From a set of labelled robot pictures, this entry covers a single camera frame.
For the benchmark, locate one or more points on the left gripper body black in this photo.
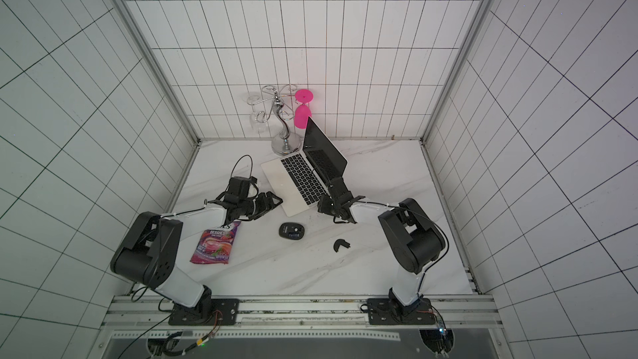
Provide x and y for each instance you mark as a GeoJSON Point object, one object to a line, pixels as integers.
{"type": "Point", "coordinates": [256, 207]}

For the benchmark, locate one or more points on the silver laptop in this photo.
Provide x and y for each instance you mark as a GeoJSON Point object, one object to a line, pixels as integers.
{"type": "Point", "coordinates": [301, 179]}

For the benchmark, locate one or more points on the black mouse battery cover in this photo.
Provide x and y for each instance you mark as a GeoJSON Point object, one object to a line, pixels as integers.
{"type": "Point", "coordinates": [340, 243]}

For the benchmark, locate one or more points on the pink wine glass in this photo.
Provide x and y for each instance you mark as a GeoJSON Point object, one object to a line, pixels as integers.
{"type": "Point", "coordinates": [303, 112]}

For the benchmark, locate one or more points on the chrome glass holder stand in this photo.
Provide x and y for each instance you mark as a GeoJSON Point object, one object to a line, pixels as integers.
{"type": "Point", "coordinates": [286, 141]}

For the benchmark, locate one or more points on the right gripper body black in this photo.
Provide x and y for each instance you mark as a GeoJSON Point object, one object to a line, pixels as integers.
{"type": "Point", "coordinates": [339, 199]}

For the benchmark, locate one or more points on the clear wine glass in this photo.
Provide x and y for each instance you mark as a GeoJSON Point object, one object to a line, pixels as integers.
{"type": "Point", "coordinates": [254, 107]}

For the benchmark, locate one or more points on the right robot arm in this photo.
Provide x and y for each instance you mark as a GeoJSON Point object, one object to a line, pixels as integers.
{"type": "Point", "coordinates": [416, 242]}

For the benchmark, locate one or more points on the purple candy bag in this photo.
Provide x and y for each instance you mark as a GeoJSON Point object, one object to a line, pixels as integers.
{"type": "Point", "coordinates": [215, 245]}

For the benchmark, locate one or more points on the aluminium mounting rail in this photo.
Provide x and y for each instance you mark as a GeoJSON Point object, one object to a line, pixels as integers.
{"type": "Point", "coordinates": [314, 312]}

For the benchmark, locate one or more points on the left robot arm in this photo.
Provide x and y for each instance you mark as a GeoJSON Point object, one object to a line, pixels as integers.
{"type": "Point", "coordinates": [147, 255]}

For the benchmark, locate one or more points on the black wireless mouse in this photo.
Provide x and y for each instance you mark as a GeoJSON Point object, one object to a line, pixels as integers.
{"type": "Point", "coordinates": [291, 231]}

